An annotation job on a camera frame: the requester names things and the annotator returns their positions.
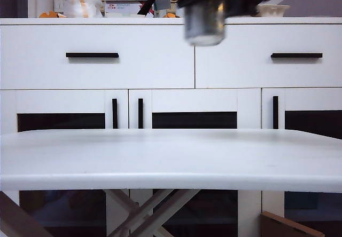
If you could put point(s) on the gray teal flat box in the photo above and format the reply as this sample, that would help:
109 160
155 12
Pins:
162 4

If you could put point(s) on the silver beer can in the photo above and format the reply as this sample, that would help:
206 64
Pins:
204 26

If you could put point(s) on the white glass-panel cabinet door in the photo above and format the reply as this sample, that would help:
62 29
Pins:
307 98
61 101
195 99

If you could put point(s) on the white sideboard cabinet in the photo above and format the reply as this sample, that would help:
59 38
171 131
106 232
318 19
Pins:
107 21

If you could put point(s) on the white cabinet drawer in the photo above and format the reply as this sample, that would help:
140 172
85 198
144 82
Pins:
267 71
40 69

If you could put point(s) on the dark brown wooden board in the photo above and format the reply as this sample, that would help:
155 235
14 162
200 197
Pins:
13 215

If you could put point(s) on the white printed cardboard box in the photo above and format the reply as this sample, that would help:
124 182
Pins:
120 10

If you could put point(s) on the beige pulp cup tray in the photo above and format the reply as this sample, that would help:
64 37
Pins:
273 10

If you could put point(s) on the white wall switch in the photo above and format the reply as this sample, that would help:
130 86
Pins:
60 4

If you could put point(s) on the orange box with black triangles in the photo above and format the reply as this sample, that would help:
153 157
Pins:
171 15

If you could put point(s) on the black flat strip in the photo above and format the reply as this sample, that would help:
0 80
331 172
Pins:
148 4

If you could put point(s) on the light brown cardboard board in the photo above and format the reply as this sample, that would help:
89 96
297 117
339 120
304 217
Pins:
280 226

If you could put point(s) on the brown white crossed table leg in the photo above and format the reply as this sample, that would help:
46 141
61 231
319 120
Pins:
165 205

